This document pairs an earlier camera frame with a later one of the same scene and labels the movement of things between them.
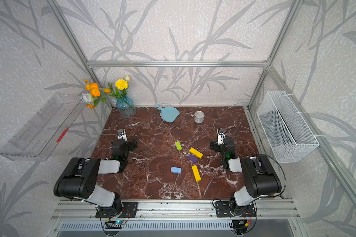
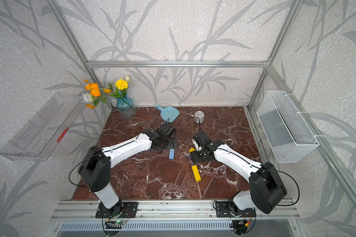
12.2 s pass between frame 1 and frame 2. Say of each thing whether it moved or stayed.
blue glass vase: stayed
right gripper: moved
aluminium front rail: stayed
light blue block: moved
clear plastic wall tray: stayed
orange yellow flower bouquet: stayed
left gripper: moved
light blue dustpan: stayed
